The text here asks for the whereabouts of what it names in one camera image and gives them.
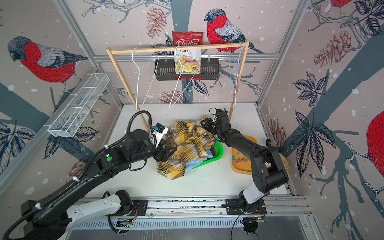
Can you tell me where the red Chuba chips bag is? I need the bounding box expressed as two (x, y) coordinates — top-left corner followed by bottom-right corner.
(171, 30), (204, 75)

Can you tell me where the white hanger of blue shirt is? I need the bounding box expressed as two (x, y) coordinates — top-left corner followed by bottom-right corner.
(131, 47), (160, 113)

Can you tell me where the white wire mesh basket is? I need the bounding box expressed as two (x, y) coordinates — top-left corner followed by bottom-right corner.
(48, 73), (110, 138)

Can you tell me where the black wall bracket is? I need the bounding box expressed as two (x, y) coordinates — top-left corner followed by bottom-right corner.
(155, 58), (220, 81)

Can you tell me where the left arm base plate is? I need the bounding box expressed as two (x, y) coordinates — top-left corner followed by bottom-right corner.
(109, 200), (149, 218)

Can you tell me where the white hanger of yellow shirt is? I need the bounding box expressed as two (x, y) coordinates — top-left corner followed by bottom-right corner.
(167, 44), (199, 112)

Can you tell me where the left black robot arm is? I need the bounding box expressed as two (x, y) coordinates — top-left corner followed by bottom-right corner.
(3, 111), (177, 240)

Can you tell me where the yellow plaid shirt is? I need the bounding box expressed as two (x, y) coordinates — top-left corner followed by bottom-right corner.
(157, 121), (216, 180)

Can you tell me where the wooden clothes rack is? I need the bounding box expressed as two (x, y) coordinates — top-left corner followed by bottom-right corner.
(106, 41), (250, 136)

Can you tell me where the yellow plastic tray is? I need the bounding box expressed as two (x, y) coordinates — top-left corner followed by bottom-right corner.
(231, 148), (252, 175)

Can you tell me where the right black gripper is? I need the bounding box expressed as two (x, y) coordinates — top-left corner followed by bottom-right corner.
(199, 118), (222, 136)

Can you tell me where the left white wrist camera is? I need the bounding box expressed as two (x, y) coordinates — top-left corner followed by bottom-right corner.
(151, 123), (169, 148)

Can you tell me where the white blue wire hanger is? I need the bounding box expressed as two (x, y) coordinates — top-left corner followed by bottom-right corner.
(229, 43), (243, 109)

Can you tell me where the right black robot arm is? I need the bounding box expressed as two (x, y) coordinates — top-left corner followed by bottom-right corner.
(201, 109), (289, 213)

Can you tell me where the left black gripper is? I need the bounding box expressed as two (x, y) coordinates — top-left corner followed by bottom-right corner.
(130, 137), (179, 164)

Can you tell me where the light blue shirt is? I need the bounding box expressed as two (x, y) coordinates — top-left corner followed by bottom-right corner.
(185, 150), (214, 174)

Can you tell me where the red clothespin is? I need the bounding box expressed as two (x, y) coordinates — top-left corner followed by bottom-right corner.
(236, 158), (248, 163)

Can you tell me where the black spoon in bowl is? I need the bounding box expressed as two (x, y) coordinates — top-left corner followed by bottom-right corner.
(266, 139), (280, 151)

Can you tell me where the yellow round bowl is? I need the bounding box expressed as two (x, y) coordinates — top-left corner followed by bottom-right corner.
(280, 153), (289, 173)

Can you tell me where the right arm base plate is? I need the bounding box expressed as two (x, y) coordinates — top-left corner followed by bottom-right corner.
(222, 199), (267, 216)

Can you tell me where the green plastic mesh basket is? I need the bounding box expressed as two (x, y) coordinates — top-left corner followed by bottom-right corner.
(194, 141), (224, 169)

